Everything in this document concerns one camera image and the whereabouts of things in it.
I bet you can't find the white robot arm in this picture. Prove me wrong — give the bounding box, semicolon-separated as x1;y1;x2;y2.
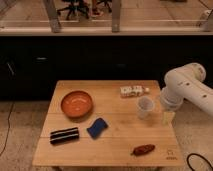
159;63;213;125

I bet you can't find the white ceramic cup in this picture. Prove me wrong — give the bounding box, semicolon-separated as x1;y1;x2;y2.
137;96;155;119

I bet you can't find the brown sausage toy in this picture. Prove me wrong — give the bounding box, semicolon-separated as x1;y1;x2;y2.
132;144;155;156

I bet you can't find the blue sponge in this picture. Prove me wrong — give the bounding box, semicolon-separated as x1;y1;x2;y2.
87;118;108;139

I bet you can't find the wooden table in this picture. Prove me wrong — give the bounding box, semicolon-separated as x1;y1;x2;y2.
33;80;183;167

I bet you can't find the long wooden bench shelf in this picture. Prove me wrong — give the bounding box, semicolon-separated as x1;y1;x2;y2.
0;20;213;36

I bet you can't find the orange bowl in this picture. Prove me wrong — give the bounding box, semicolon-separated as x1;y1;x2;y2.
61;91;93;118

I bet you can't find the black white striped box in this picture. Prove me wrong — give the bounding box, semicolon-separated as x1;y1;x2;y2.
50;127;79;145

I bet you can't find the black office chair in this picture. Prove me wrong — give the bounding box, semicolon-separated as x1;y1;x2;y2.
56;0;89;20

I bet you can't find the black cable right floor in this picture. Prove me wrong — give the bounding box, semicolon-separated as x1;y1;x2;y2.
186;152;213;171

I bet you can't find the black cable floor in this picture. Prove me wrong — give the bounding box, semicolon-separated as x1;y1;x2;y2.
0;101;16;158
186;152;213;171

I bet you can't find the black cable left floor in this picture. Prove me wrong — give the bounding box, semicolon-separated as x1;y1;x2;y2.
0;101;16;158

